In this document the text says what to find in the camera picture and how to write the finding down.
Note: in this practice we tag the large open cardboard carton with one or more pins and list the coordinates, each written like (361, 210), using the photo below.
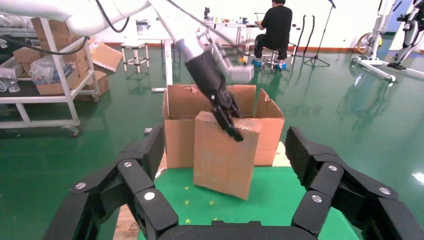
(179, 145)

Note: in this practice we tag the white exercise machine frame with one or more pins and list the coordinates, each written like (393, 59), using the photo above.
(374, 63)

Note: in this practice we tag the flattened cardboard sheet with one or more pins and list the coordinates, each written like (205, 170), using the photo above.
(107, 56)

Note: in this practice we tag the printed cardboard box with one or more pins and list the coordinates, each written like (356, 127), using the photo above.
(61, 33)

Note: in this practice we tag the small white stool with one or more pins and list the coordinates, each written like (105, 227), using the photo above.
(134, 45)

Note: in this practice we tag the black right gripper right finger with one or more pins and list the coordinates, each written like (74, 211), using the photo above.
(328, 182)

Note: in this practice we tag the small taped cardboard box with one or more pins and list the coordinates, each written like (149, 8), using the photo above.
(222, 162)

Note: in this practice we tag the black white humanoid robot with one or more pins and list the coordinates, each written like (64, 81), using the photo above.
(412, 30)

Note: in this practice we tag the white desk with leg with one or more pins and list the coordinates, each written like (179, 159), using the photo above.
(168, 63)

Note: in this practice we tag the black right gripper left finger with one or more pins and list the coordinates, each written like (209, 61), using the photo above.
(139, 182)

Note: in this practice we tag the black microphone stand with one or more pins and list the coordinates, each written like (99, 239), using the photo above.
(316, 57)

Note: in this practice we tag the clear plastic bag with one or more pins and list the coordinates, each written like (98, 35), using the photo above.
(43, 71)

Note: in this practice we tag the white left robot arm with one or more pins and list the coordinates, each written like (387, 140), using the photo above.
(82, 20)

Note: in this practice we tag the white wheeled shelf cart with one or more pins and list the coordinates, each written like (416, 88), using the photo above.
(33, 99)

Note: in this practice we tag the long white desk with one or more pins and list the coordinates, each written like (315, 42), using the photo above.
(228, 24)

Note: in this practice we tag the metal paint bucket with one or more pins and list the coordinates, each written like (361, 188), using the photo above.
(143, 28)

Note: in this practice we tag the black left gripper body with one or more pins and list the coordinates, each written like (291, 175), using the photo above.
(208, 74)

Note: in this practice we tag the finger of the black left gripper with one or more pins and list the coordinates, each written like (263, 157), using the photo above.
(227, 119)
(236, 107)

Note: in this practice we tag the black desktop device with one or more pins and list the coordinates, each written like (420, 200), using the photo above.
(207, 13)

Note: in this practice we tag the person in black clothes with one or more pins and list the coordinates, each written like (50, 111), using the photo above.
(276, 23)

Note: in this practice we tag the white foam box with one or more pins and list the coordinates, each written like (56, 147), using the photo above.
(10, 68)

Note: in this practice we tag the green table cloth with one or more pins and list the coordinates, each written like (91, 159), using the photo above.
(275, 202)

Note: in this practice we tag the clear plastic cup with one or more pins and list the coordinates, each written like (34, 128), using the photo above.
(12, 85)

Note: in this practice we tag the black curved pole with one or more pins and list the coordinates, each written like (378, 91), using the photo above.
(311, 33)
(300, 33)

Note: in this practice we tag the wheeled metal stool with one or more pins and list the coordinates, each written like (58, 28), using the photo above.
(273, 61)

